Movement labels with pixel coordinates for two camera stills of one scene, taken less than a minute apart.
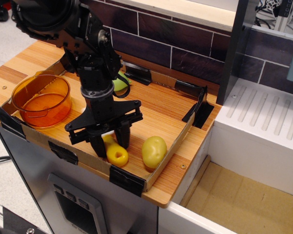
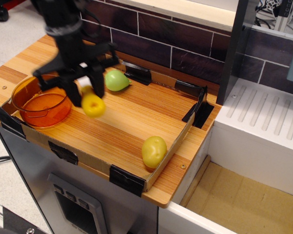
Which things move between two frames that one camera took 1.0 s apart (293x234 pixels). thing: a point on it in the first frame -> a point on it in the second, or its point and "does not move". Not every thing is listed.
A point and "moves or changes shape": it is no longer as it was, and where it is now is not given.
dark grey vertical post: (245, 17) does not move
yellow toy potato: (154, 149) does not move
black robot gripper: (103, 114) -> (76, 59)
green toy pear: (119, 84) does not move
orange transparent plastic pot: (44, 98) does not move
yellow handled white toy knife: (117, 156) moves or changes shape
